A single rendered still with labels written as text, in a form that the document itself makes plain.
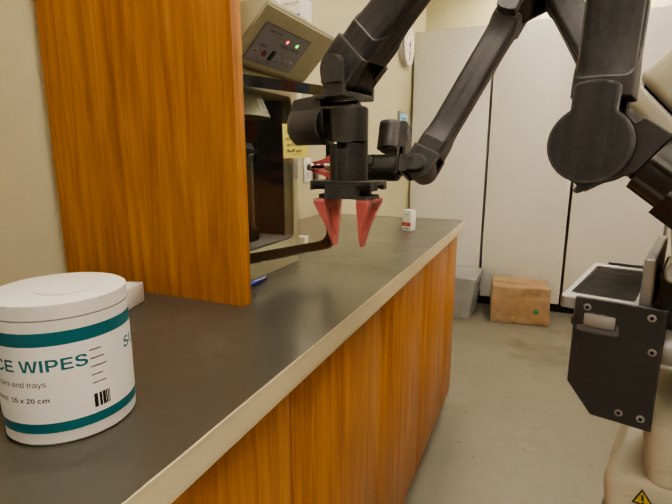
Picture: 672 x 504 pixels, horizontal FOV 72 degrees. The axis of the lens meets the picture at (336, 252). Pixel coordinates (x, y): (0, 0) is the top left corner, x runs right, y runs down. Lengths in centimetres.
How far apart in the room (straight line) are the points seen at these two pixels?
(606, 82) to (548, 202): 341
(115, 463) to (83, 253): 74
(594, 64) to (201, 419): 55
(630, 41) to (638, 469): 55
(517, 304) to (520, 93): 158
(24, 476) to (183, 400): 17
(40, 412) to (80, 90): 75
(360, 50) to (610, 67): 30
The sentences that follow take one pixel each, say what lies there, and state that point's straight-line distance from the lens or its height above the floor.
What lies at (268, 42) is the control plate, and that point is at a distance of 105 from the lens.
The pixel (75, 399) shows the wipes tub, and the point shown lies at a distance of 55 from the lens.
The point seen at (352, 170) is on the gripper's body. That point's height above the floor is 120.
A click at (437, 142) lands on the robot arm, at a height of 125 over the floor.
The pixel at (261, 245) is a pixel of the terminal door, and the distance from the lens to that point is 105.
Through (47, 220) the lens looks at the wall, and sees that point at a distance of 126.
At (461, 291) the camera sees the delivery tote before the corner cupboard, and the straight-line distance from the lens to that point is 365.
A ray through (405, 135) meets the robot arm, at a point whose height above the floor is 127.
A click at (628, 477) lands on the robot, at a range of 80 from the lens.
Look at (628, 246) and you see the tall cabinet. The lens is 401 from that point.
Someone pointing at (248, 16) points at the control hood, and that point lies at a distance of 99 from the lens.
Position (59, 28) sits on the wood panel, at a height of 148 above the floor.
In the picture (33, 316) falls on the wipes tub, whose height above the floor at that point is 108.
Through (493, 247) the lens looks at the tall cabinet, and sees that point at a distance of 398.
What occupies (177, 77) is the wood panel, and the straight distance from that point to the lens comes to 97.
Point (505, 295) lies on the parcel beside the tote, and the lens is 367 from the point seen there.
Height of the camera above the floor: 123
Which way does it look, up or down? 12 degrees down
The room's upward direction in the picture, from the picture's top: straight up
